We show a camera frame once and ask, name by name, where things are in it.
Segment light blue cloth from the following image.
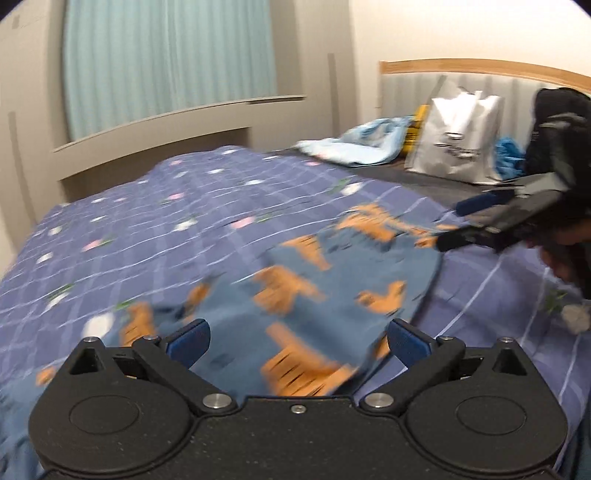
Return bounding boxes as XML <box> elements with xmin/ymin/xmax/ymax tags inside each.
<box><xmin>295</xmin><ymin>116</ymin><xmax>416</xmax><ymax>168</ymax></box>

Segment teal curtain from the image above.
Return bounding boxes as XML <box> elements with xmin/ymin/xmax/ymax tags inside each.
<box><xmin>62</xmin><ymin>0</ymin><xmax>279</xmax><ymax>141</ymax></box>

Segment person's right hand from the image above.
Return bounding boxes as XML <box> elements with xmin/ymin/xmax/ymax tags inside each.
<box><xmin>538</xmin><ymin>224</ymin><xmax>591</xmax><ymax>298</ymax></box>

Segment blue pants with orange print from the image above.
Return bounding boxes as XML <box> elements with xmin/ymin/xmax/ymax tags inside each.
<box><xmin>0</xmin><ymin>200</ymin><xmax>460</xmax><ymax>480</ymax></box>

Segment beige window ledge cabinet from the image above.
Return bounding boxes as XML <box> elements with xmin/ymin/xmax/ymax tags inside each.
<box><xmin>51</xmin><ymin>95</ymin><xmax>308</xmax><ymax>204</ymax></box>

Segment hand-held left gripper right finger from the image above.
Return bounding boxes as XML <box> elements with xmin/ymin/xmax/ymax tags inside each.
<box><xmin>358</xmin><ymin>318</ymin><xmax>539</xmax><ymax>414</ymax></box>

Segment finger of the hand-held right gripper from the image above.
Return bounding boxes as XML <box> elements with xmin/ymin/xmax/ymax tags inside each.
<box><xmin>435</xmin><ymin>222</ymin><xmax>511</xmax><ymax>253</ymax></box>
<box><xmin>455</xmin><ymin>173</ymin><xmax>566</xmax><ymax>217</ymax></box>

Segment purple checked printed blanket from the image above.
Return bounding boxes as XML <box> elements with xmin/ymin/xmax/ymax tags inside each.
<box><xmin>0</xmin><ymin>145</ymin><xmax>591</xmax><ymax>480</ymax></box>

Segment silver shopping bag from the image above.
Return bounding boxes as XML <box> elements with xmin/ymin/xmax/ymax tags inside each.
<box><xmin>404</xmin><ymin>76</ymin><xmax>506</xmax><ymax>185</ymax></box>

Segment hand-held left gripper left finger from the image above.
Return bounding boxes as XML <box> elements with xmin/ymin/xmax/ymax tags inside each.
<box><xmin>56</xmin><ymin>318</ymin><xmax>236</xmax><ymax>415</ymax></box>

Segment beige wardrobe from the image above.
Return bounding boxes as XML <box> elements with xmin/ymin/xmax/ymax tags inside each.
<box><xmin>270</xmin><ymin>0</ymin><xmax>384</xmax><ymax>153</ymax></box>
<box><xmin>0</xmin><ymin>9</ymin><xmax>70</xmax><ymax>282</ymax></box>

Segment dark grey bed sheet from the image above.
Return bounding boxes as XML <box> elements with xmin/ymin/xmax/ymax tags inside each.
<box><xmin>263</xmin><ymin>147</ymin><xmax>525</xmax><ymax>215</ymax></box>

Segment yellow packet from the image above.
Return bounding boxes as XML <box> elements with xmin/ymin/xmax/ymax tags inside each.
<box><xmin>401</xmin><ymin>105</ymin><xmax>431</xmax><ymax>157</ymax></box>

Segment bright blue cloth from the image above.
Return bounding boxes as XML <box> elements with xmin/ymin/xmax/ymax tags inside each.
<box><xmin>495</xmin><ymin>135</ymin><xmax>528</xmax><ymax>182</ymax></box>

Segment wooden padded bed headboard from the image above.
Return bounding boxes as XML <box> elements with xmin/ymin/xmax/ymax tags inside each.
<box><xmin>379</xmin><ymin>59</ymin><xmax>591</xmax><ymax>155</ymax></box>

